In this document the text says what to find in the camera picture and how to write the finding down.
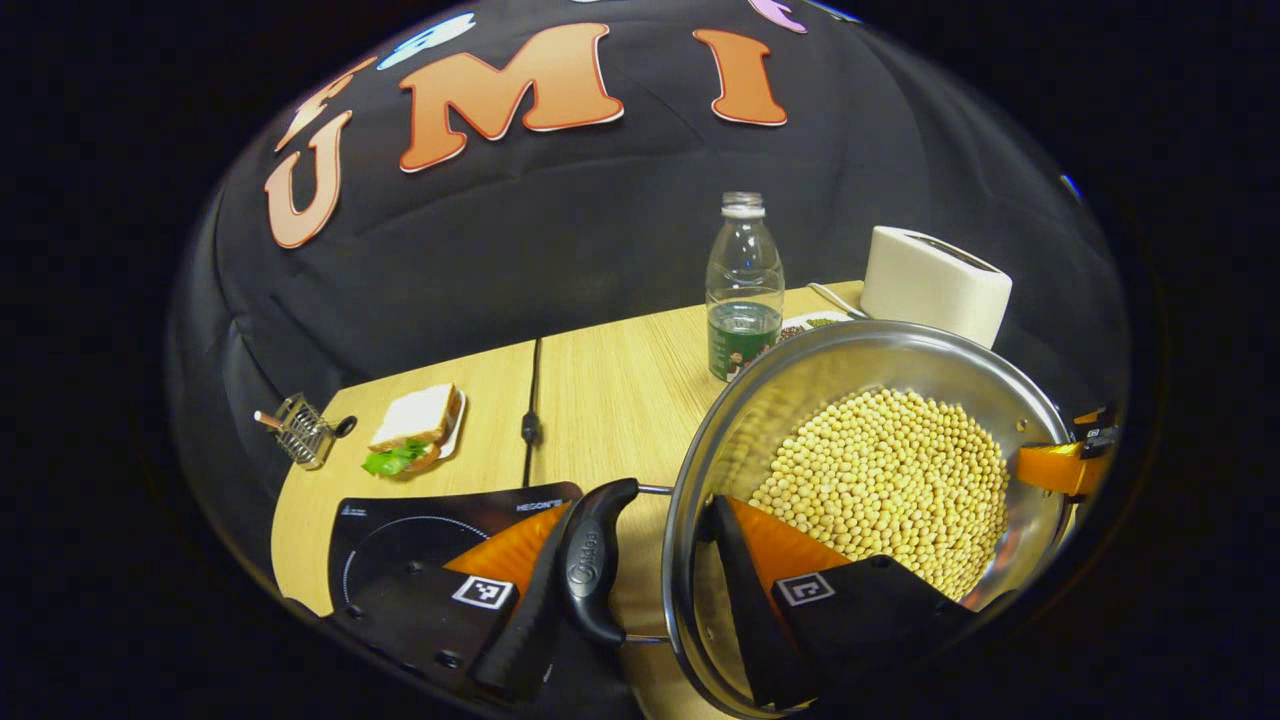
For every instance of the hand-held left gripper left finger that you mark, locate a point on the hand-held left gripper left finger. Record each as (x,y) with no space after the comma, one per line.
(520,640)

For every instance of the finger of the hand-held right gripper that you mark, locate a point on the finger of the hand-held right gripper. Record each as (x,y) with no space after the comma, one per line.
(1055,470)

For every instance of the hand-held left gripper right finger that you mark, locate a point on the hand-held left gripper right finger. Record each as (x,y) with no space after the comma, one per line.
(750,620)

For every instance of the black induction cooktop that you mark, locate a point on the black induction cooktop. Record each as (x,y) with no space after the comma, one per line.
(400,540)

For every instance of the pile of soybeans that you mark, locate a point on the pile of soybeans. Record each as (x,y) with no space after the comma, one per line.
(890,480)

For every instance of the small white plate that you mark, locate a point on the small white plate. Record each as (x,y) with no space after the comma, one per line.
(455,430)

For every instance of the white toaster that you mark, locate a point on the white toaster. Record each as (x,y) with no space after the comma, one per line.
(930,285)

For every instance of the sandwich with lettuce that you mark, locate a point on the sandwich with lettuce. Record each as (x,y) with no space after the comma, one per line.
(420,420)

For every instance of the white divided seasoning dish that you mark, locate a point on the white divided seasoning dish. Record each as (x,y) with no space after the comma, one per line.
(815,323)

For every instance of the clear plastic bottle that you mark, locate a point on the clear plastic bottle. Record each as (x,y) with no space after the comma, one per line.
(745,300)

